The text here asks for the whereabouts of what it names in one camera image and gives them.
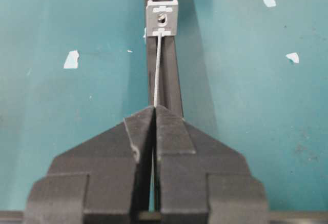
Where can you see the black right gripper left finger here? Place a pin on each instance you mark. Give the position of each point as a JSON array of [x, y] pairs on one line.
[[103, 180]]

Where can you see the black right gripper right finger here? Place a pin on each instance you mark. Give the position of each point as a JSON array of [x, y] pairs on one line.
[[201, 179]]

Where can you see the grey metal fitting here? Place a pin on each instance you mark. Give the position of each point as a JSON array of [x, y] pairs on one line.
[[161, 18]]

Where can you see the pale tape scrap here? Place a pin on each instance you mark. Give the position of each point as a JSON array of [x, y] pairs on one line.
[[71, 61], [293, 57], [269, 3]]

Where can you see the long black aluminium rail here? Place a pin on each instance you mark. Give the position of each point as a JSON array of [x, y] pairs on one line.
[[169, 93]]

